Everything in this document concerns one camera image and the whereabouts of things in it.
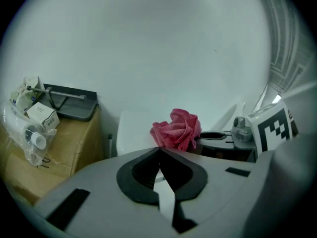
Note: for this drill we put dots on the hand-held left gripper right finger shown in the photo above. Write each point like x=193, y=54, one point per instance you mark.
x=218, y=190

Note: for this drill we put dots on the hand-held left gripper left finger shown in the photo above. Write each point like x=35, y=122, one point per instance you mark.
x=99, y=195

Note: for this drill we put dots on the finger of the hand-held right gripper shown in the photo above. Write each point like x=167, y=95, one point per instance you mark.
x=213, y=135

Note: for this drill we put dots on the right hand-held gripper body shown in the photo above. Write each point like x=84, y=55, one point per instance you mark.
x=272, y=130

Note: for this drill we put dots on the pink cloth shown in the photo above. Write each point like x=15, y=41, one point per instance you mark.
x=178, y=130

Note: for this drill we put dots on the large cardboard box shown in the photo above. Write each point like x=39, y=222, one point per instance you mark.
x=74, y=145

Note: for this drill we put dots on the grey tray with bar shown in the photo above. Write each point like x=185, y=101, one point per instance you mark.
x=74, y=108

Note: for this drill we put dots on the white label card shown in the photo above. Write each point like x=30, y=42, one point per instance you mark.
x=42, y=116

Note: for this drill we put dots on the white packet blue print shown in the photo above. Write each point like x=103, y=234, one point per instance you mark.
x=23, y=101

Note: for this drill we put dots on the crumpled white cloth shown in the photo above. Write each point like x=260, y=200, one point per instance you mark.
x=32, y=83

